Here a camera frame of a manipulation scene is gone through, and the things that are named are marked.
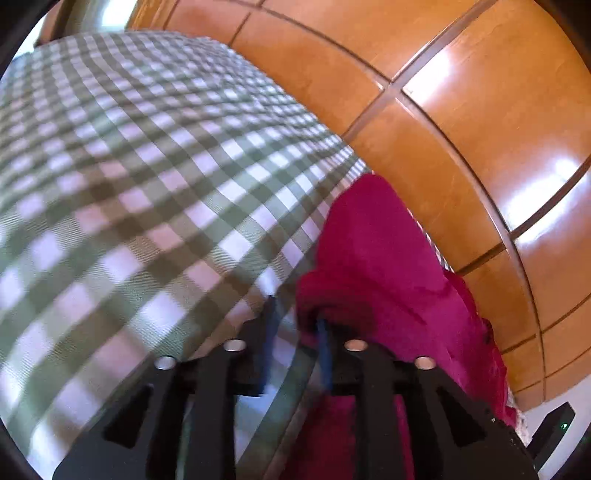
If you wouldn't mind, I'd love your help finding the magenta small garment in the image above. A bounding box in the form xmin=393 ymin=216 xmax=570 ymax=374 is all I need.
xmin=277 ymin=172 xmax=518 ymax=480

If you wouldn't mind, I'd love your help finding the green white checked bed sheet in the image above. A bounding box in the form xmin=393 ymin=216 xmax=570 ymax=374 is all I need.
xmin=0 ymin=31 xmax=529 ymax=480

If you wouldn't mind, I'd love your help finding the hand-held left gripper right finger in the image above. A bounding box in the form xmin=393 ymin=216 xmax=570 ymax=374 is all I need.
xmin=316 ymin=318 xmax=539 ymax=480

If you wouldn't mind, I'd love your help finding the wooden panelled wardrobe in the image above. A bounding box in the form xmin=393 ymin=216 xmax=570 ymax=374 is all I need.
xmin=39 ymin=0 xmax=591 ymax=411

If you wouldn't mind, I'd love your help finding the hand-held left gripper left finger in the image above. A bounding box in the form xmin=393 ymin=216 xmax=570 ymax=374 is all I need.
xmin=52 ymin=294 xmax=279 ymax=480

